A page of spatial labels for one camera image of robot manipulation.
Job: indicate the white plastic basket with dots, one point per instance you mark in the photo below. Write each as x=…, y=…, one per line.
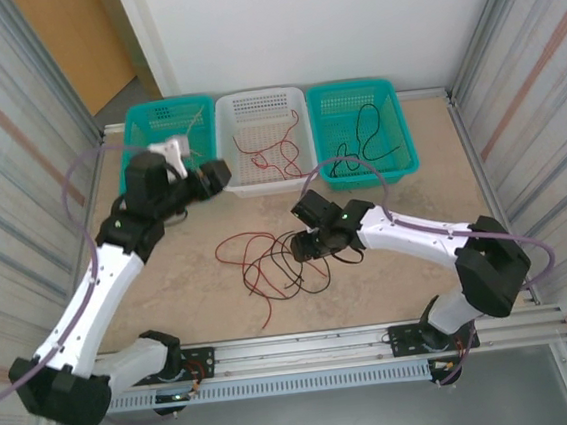
x=271, y=188

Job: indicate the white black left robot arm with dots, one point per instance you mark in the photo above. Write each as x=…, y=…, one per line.
x=82, y=312

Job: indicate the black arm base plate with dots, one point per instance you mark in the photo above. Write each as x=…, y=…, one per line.
x=199, y=356
x=406, y=334

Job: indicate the wooden door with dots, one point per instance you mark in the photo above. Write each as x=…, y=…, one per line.
x=76, y=41

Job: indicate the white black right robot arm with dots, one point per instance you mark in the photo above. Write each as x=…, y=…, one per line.
x=416, y=235

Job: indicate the teal plastic basket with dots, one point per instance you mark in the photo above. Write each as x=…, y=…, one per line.
x=371, y=180
x=154, y=117

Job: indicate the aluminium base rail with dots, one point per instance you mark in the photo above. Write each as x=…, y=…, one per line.
x=301, y=346

